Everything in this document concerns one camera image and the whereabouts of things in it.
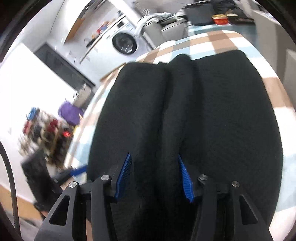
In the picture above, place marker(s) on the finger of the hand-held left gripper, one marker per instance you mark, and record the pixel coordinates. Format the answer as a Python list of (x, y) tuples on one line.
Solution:
[(76, 172)]

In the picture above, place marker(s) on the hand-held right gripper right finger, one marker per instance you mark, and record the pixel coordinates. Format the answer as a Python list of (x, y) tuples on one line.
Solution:
[(186, 179)]

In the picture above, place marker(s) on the white kitchen cabinet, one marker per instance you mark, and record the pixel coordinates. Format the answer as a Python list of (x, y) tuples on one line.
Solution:
[(97, 55)]

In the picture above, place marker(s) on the woven laundry basket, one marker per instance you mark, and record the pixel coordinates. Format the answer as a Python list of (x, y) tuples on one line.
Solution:
[(83, 97)]

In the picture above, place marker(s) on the light grey garment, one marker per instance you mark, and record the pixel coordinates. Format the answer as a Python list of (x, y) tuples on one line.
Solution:
[(143, 23)]

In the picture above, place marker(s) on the white washing machine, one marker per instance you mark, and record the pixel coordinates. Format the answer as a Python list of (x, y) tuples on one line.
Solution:
[(123, 42)]

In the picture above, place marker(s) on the red bowl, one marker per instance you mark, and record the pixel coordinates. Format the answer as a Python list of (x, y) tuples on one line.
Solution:
[(220, 20)]

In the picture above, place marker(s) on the black rice cooker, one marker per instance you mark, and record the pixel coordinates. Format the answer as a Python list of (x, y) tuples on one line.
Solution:
[(198, 14)]

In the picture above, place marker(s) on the black food tray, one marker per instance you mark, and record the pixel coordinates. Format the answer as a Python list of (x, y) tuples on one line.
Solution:
[(240, 19)]

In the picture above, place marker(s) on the purple bag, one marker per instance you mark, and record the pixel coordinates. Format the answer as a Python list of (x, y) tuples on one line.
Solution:
[(69, 113)]

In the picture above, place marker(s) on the black jacket pile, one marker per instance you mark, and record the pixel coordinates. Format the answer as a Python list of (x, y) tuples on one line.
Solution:
[(226, 5)]

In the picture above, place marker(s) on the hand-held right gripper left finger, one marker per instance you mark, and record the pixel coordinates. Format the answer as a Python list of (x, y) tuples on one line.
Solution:
[(123, 176)]

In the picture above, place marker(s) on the black sweater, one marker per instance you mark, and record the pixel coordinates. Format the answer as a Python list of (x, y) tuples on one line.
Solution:
[(219, 115)]

